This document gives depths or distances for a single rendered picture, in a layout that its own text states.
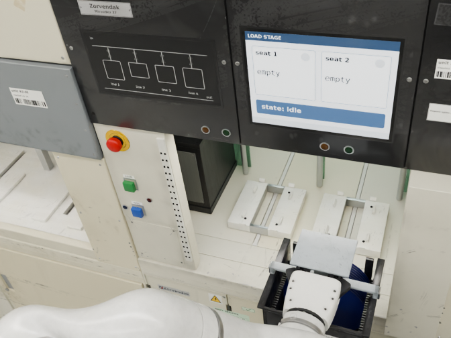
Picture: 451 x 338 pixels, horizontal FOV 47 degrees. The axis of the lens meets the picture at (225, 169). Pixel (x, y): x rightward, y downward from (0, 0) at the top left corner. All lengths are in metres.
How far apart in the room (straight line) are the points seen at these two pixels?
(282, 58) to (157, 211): 0.65
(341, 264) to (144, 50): 0.60
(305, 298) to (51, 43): 0.78
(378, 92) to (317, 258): 0.35
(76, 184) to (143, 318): 0.93
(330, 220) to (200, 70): 0.78
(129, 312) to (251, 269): 0.96
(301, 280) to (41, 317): 0.53
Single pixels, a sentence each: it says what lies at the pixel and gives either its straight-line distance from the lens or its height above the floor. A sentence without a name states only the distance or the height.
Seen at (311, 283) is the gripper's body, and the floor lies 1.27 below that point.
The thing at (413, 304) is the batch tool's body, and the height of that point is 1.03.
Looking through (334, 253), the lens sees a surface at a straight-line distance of 1.11.
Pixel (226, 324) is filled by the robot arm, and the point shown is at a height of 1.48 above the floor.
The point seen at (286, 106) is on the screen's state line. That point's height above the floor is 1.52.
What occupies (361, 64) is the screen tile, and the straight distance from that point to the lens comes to 0.99.
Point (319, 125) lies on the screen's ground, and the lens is 1.08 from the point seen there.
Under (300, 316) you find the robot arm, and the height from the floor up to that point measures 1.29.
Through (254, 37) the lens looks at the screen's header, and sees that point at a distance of 1.01.
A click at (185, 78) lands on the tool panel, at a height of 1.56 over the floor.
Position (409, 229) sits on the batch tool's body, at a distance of 1.16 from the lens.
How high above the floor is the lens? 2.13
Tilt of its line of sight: 41 degrees down
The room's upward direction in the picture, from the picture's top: 8 degrees counter-clockwise
